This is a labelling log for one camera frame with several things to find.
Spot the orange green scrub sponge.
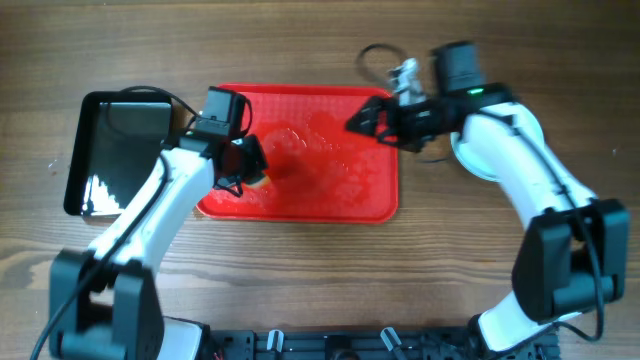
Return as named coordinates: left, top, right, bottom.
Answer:
left=246, top=173, right=271, bottom=189

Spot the light blue plate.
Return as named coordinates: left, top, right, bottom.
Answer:
left=450, top=115, right=545, bottom=182

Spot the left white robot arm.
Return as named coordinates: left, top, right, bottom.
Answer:
left=31, top=87, right=267, bottom=359

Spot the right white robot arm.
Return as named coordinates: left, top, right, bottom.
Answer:
left=345, top=41, right=630, bottom=359

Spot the red plastic serving tray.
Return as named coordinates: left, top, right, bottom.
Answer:
left=197, top=83, right=399, bottom=224

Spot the black water tray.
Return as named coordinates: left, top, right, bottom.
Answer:
left=63, top=91, right=173, bottom=217

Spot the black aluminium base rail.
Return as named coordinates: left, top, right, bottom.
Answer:
left=202, top=327, right=561, bottom=360

